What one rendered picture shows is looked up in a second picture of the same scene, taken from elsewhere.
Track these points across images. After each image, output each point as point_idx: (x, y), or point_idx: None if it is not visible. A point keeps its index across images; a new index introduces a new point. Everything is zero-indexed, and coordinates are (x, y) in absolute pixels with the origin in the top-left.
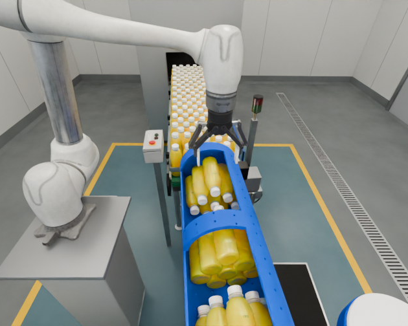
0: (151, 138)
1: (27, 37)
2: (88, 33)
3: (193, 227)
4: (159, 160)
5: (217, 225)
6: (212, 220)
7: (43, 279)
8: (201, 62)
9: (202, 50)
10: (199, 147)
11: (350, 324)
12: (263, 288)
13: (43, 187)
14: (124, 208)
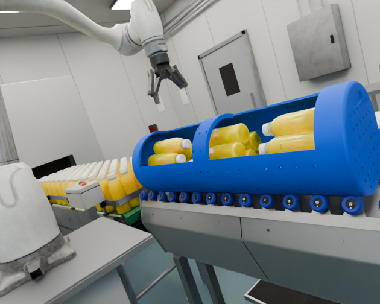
0: (78, 186)
1: None
2: (50, 2)
3: (199, 136)
4: (101, 198)
5: (215, 117)
6: (208, 120)
7: (70, 295)
8: (125, 41)
9: (123, 31)
10: (158, 90)
11: None
12: (278, 102)
13: (15, 178)
14: (106, 220)
